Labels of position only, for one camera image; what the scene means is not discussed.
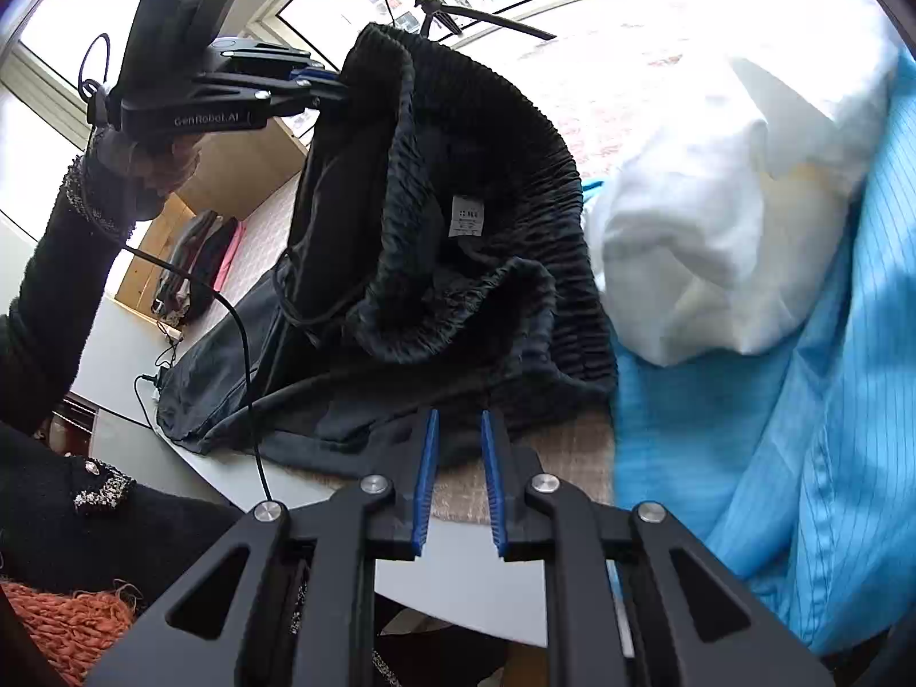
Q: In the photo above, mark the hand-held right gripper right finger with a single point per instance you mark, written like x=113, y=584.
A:
x=494, y=486

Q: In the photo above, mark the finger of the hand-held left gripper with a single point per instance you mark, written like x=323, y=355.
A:
x=300, y=96
x=265, y=56

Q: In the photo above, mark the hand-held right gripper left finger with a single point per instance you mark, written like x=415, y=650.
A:
x=426, y=486

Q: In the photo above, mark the dark pants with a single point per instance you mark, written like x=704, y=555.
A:
x=501, y=157

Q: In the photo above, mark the person's left forearm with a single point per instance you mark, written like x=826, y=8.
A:
x=57, y=286

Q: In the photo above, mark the person's left hand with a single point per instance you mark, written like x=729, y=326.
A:
x=168, y=168

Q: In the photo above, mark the light wood cabinet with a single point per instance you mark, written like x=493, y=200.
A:
x=236, y=172

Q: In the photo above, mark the pink garment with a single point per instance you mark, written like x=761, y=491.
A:
x=227, y=257

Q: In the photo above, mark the black tripod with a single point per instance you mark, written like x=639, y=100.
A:
x=494, y=20

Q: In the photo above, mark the blue striped garment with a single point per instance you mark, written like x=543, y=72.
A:
x=751, y=479

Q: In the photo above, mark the person's black knit top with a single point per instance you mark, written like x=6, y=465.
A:
x=143, y=522

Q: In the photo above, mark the white cloth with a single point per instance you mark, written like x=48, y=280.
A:
x=715, y=229

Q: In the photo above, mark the orange knit cloth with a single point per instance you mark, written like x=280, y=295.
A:
x=64, y=622

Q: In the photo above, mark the window frame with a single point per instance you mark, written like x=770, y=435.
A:
x=54, y=89

